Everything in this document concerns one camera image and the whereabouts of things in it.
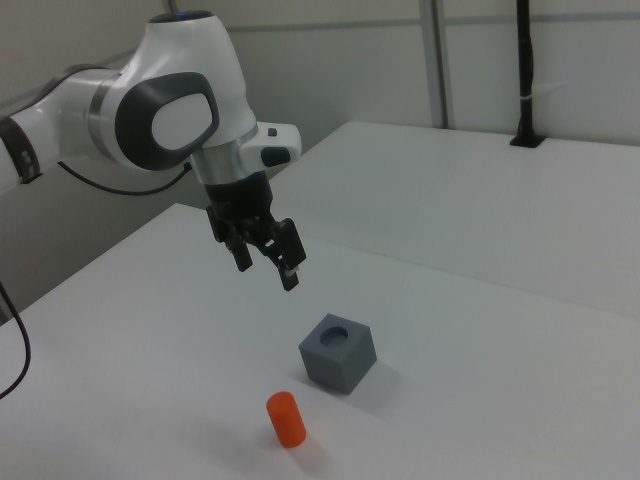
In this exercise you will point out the grey metal partition post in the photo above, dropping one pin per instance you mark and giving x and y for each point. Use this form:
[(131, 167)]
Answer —
[(436, 60)]

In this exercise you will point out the black pole with base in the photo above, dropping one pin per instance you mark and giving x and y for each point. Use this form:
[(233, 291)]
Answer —
[(525, 75)]

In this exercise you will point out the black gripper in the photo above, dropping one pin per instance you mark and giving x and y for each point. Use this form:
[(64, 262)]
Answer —
[(240, 200)]

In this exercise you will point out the orange cylinder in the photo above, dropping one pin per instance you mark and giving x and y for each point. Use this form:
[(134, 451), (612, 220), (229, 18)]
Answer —
[(286, 419)]

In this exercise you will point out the grey block with hole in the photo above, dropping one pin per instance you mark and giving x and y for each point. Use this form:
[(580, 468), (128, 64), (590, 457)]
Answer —
[(336, 361)]

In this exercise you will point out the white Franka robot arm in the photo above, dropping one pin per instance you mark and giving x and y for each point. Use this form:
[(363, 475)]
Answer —
[(170, 65)]

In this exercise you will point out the white side table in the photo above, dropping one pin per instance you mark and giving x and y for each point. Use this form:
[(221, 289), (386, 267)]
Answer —
[(450, 210)]

